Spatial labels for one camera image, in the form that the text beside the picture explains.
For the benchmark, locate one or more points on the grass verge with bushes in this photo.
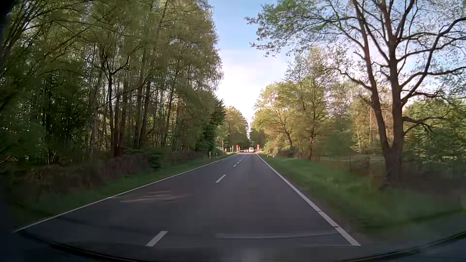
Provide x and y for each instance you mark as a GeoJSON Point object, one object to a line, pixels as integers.
{"type": "Point", "coordinates": [120, 183]}

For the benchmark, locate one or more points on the road markings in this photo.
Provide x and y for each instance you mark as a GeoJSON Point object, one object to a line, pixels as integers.
{"type": "Point", "coordinates": [308, 203]}

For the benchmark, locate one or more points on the row of leafy trees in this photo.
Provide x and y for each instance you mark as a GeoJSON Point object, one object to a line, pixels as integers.
{"type": "Point", "coordinates": [309, 116]}

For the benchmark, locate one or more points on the wood of tall trees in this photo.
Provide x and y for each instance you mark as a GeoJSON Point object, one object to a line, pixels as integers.
{"type": "Point", "coordinates": [109, 80]}

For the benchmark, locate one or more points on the large bare-branched tree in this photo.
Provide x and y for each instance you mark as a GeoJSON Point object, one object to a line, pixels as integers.
{"type": "Point", "coordinates": [393, 109]}

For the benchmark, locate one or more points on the grey asphalt road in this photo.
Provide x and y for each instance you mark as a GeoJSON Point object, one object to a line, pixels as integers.
{"type": "Point", "coordinates": [251, 203]}

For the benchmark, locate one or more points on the car's own bonnet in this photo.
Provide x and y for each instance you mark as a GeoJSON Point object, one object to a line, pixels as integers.
{"type": "Point", "coordinates": [233, 254]}

